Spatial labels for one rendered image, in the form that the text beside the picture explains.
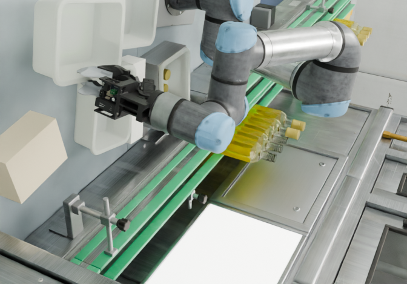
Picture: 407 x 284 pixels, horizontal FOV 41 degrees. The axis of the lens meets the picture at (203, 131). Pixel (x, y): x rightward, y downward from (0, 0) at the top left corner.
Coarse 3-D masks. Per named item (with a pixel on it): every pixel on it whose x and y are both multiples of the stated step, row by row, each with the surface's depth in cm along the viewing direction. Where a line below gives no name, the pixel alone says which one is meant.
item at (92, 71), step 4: (84, 68) 113; (88, 68) 112; (92, 68) 112; (96, 68) 112; (80, 72) 114; (84, 72) 110; (88, 72) 110; (92, 72) 111; (96, 72) 111; (100, 72) 111; (104, 72) 111; (108, 72) 111; (88, 76) 109; (92, 76) 109; (96, 76) 110; (100, 76) 110; (108, 76) 110; (112, 76) 111
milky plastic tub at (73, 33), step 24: (48, 0) 106; (72, 0) 103; (96, 0) 110; (120, 0) 117; (48, 24) 104; (72, 24) 116; (96, 24) 122; (120, 24) 120; (48, 48) 105; (72, 48) 118; (96, 48) 124; (120, 48) 122; (48, 72) 106; (72, 72) 114
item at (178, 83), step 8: (184, 48) 165; (176, 56) 161; (184, 56) 169; (168, 64) 172; (176, 64) 171; (184, 64) 170; (160, 72) 155; (176, 72) 173; (184, 72) 171; (160, 80) 156; (168, 80) 175; (176, 80) 174; (184, 80) 173; (160, 88) 158; (168, 88) 177; (176, 88) 176; (184, 88) 174; (184, 96) 176
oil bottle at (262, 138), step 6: (234, 132) 182; (240, 132) 182; (246, 132) 182; (252, 132) 183; (258, 132) 183; (246, 138) 180; (252, 138) 180; (258, 138) 179; (264, 138) 180; (264, 144) 179; (264, 150) 180
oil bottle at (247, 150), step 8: (232, 144) 177; (240, 144) 177; (248, 144) 177; (256, 144) 177; (224, 152) 180; (232, 152) 178; (240, 152) 177; (248, 152) 175; (256, 152) 175; (248, 160) 177; (256, 160) 176
